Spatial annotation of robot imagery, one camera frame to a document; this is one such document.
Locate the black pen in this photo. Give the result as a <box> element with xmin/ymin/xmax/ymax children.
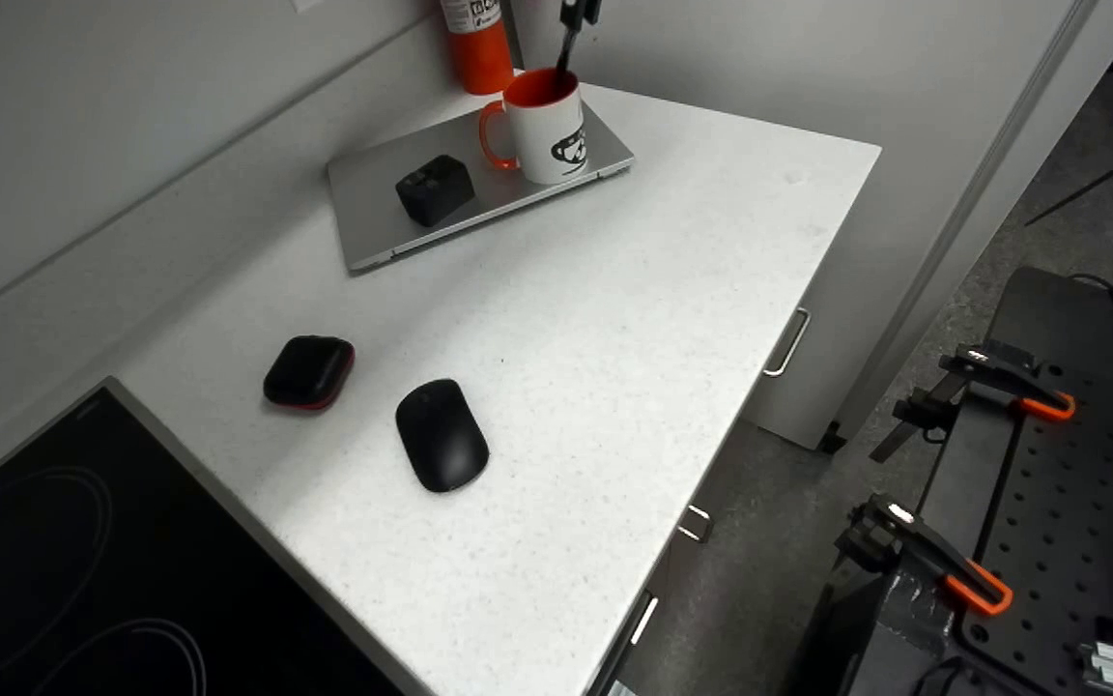
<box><xmin>554</xmin><ymin>24</ymin><xmax>581</xmax><ymax>79</ymax></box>

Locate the orange fire extinguisher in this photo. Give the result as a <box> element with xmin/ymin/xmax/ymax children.
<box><xmin>438</xmin><ymin>0</ymin><xmax>515</xmax><ymax>94</ymax></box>

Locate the white mug orange interior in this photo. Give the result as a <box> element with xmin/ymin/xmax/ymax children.
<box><xmin>475</xmin><ymin>71</ymin><xmax>586</xmax><ymax>185</ymax></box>

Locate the small black box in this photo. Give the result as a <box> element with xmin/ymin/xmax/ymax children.
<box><xmin>396</xmin><ymin>154</ymin><xmax>475</xmax><ymax>230</ymax></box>

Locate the silver closed laptop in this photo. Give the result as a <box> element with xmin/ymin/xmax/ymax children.
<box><xmin>325</xmin><ymin>111</ymin><xmax>633</xmax><ymax>275</ymax></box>

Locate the black earbud case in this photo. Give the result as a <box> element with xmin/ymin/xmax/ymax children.
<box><xmin>262</xmin><ymin>336</ymin><xmax>354</xmax><ymax>409</ymax></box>

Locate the black computer mouse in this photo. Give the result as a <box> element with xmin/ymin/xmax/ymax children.
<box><xmin>396</xmin><ymin>378</ymin><xmax>490</xmax><ymax>495</ymax></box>

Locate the upper orange black clamp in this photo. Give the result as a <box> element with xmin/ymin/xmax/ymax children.
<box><xmin>875</xmin><ymin>346</ymin><xmax>1080</xmax><ymax>466</ymax></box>

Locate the orange black clamp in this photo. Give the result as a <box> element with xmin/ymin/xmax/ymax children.
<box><xmin>836</xmin><ymin>495</ymin><xmax>1013</xmax><ymax>619</ymax></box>
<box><xmin>875</xmin><ymin>346</ymin><xmax>1080</xmax><ymax>466</ymax></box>

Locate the lower orange black clamp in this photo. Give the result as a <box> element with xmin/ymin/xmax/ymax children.
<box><xmin>836</xmin><ymin>495</ymin><xmax>1013</xmax><ymax>619</ymax></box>

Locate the black induction cooktop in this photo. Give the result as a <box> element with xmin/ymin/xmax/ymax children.
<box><xmin>0</xmin><ymin>378</ymin><xmax>401</xmax><ymax>696</ymax></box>

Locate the black perforated robot table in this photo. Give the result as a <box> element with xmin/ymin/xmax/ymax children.
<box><xmin>840</xmin><ymin>265</ymin><xmax>1113</xmax><ymax>696</ymax></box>

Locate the upper silver drawer handle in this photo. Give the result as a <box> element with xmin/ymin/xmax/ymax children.
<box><xmin>761</xmin><ymin>305</ymin><xmax>813</xmax><ymax>378</ymax></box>

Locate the silver drawer handle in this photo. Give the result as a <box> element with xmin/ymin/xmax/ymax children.
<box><xmin>603</xmin><ymin>593</ymin><xmax>661</xmax><ymax>696</ymax></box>
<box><xmin>761</xmin><ymin>305</ymin><xmax>813</xmax><ymax>378</ymax></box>
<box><xmin>676</xmin><ymin>502</ymin><xmax>714</xmax><ymax>544</ymax></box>

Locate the middle silver drawer handle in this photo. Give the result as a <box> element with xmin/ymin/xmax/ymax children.
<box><xmin>676</xmin><ymin>502</ymin><xmax>714</xmax><ymax>544</ymax></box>

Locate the lower silver drawer handle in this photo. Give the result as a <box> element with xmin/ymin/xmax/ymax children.
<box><xmin>603</xmin><ymin>593</ymin><xmax>661</xmax><ymax>696</ymax></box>

